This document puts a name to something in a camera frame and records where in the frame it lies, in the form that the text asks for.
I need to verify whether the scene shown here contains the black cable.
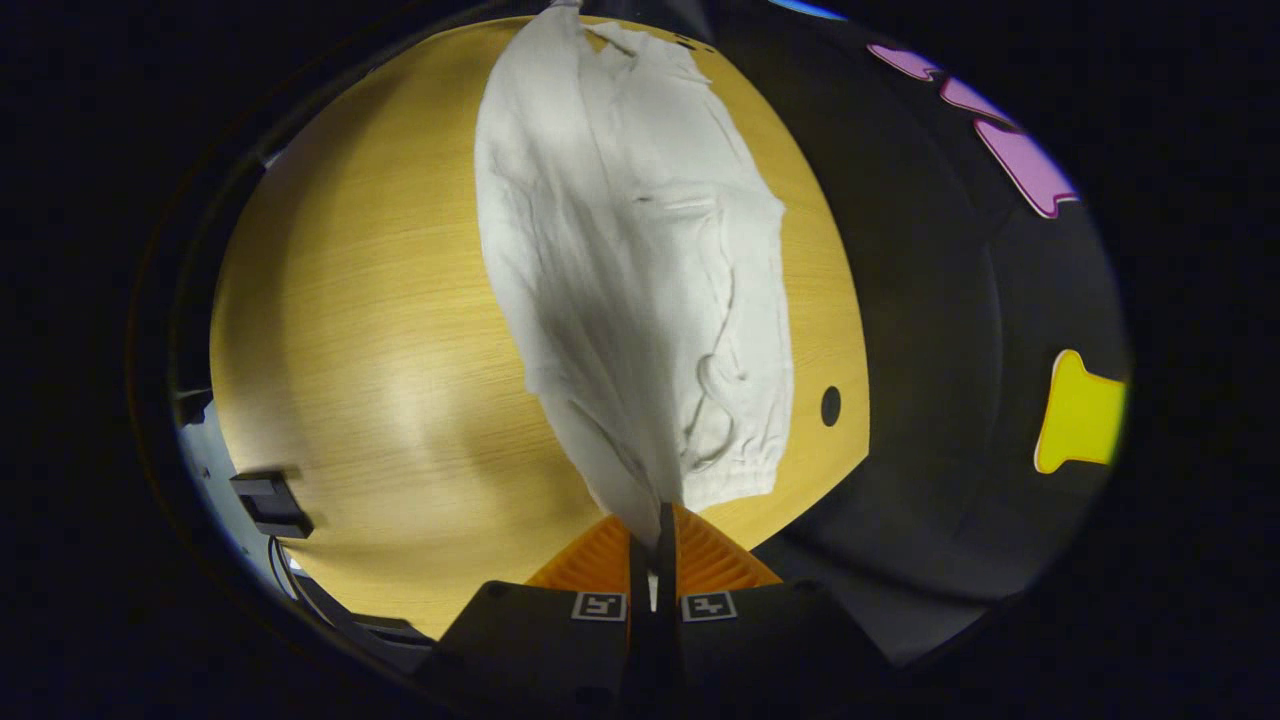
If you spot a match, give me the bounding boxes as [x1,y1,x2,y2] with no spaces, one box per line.
[264,537,303,603]

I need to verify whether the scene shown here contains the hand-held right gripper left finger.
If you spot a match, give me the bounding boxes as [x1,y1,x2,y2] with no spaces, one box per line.
[415,514,655,717]

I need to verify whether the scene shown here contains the black box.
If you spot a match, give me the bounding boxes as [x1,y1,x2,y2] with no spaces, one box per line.
[229,469,316,541]

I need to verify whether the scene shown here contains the black backdrop cloth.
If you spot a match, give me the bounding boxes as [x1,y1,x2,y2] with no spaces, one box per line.
[690,0,1133,666]

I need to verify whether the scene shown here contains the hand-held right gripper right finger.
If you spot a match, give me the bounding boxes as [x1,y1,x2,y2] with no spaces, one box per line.
[655,502,901,717]

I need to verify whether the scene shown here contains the white jeans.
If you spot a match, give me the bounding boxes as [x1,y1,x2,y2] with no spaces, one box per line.
[474,0,797,591]

